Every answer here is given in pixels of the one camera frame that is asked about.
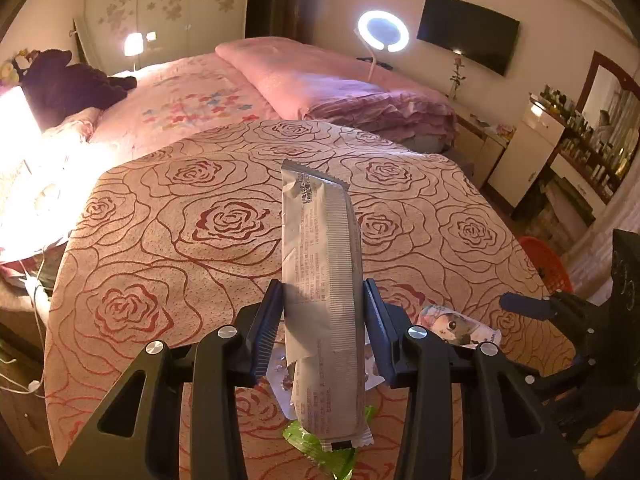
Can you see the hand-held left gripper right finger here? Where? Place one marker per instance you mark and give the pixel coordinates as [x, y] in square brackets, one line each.
[377, 330]

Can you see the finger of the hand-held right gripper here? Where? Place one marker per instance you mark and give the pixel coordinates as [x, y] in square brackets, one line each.
[582, 361]
[520, 304]

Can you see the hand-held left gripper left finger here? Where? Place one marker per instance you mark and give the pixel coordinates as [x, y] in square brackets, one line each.
[267, 330]

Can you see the clear white plastic wrapper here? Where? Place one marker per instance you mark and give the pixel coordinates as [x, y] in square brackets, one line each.
[280, 375]

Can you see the red plastic basket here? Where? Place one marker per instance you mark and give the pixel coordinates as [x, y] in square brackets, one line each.
[545, 260]

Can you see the cartoon-printed snack wrapper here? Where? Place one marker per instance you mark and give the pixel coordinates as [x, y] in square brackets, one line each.
[455, 327]

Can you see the long silver snack wrapper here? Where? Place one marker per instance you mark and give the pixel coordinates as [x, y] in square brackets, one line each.
[320, 270]

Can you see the green plastic wrapper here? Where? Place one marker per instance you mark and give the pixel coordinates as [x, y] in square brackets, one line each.
[310, 450]

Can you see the rose pattern round table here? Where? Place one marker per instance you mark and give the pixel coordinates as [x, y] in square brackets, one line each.
[175, 240]

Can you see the wooden dressing table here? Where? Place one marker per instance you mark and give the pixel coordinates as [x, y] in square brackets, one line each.
[575, 180]

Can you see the white cabinet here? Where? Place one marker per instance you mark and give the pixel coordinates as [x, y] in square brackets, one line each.
[530, 155]

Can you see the low white nightstand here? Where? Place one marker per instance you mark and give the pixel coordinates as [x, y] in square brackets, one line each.
[480, 145]

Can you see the white dresser with mirror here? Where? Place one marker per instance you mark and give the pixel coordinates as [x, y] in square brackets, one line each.
[585, 145]

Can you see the wooden framed mirror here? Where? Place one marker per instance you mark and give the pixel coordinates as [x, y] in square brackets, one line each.
[610, 105]

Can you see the rose in vase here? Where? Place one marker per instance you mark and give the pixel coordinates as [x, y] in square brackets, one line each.
[456, 77]

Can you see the folded pink quilt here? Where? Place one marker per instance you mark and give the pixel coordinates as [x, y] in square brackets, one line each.
[310, 75]

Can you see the small glowing bedside lamp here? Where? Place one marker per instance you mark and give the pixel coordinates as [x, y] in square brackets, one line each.
[133, 44]

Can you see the dark purple plush toy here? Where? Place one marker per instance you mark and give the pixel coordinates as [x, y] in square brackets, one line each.
[65, 82]

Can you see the flower-decal wardrobe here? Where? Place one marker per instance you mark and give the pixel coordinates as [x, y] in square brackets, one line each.
[165, 10]

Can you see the yellow plush toy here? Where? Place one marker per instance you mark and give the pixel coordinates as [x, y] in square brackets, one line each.
[9, 70]

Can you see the black wall television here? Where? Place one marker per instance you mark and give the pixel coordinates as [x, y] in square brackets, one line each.
[465, 32]

